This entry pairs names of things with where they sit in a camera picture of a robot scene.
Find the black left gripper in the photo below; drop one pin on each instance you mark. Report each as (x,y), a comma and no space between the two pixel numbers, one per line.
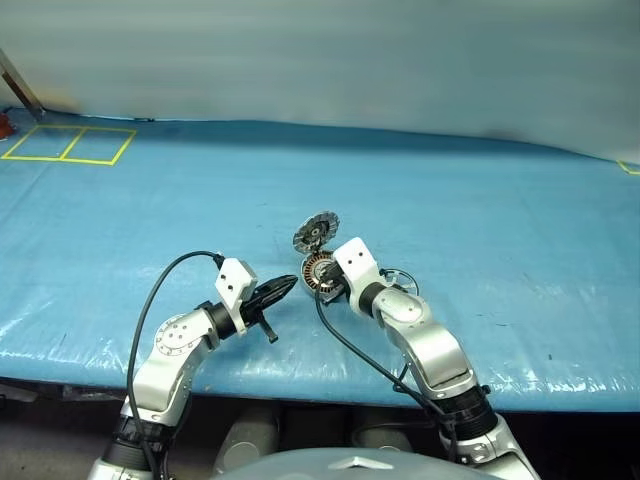
(265,322)

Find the grey rounded cylinder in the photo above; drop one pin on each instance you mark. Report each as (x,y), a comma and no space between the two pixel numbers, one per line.
(382,436)
(247,435)

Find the yellow tape double square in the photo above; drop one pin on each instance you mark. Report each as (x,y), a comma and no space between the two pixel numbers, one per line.
(70,152)

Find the finned motor cover with board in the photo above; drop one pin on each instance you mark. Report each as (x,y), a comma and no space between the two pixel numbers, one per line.
(316,231)

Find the small red object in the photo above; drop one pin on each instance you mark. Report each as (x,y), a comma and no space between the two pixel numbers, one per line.
(4,126)

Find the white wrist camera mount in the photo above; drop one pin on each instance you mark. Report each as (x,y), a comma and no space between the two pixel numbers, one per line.
(357,270)
(235,280)

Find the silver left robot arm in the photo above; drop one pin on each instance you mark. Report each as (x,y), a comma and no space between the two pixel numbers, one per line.
(165,365)

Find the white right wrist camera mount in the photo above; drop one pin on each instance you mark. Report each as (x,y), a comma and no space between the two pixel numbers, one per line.
(357,270)

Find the blue plastic table cover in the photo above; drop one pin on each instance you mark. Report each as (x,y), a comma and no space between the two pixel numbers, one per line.
(310,190)

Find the shiny silver rotor disc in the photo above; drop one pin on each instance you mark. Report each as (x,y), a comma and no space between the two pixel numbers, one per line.
(400,280)

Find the slanted metal bar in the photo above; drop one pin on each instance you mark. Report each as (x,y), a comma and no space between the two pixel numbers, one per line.
(22,82)

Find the round silver motor stator housing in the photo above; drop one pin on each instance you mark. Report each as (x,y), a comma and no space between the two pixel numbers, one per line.
(314,272)

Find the grey robot torso shell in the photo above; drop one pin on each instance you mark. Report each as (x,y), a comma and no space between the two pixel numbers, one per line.
(310,465)

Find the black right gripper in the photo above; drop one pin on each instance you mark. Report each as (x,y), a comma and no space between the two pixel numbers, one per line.
(341,285)

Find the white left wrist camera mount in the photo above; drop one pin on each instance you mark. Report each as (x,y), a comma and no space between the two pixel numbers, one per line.
(235,280)

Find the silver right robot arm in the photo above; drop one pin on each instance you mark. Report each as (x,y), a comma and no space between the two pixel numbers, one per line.
(430,345)

